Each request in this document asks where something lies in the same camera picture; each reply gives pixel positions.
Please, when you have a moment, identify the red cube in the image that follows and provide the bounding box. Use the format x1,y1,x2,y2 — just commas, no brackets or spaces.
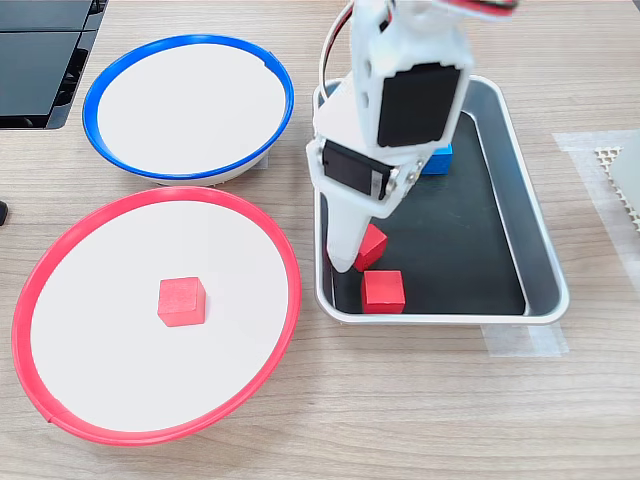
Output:
156,276,208,329
360,269,407,315
352,223,389,274

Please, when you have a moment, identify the blue cube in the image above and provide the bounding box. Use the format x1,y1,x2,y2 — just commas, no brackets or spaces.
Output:
419,143,455,176

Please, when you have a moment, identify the black tray mat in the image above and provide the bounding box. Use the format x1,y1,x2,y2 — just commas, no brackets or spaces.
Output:
325,110,527,316

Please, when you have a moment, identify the steel tray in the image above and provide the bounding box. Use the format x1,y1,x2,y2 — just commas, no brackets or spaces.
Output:
312,74,571,326

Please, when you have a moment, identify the red-rimmed white plate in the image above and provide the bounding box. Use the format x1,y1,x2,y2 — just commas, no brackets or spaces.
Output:
10,185,304,448

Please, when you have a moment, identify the blue-rimmed white plate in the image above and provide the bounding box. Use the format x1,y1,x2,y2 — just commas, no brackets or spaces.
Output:
81,33,296,187

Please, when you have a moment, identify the pale perforated plate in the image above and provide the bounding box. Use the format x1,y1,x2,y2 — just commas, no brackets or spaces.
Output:
593,144,640,234

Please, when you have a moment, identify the short clear tape strip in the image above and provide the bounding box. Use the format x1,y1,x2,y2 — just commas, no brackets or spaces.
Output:
480,323,570,359

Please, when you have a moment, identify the wide clear tape sheet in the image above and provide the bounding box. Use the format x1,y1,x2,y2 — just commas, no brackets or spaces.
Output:
551,129,640,294

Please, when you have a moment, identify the black device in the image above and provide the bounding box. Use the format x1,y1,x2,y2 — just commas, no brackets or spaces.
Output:
0,0,109,131

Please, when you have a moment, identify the arm servo cable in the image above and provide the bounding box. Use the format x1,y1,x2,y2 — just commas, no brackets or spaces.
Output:
318,2,358,104

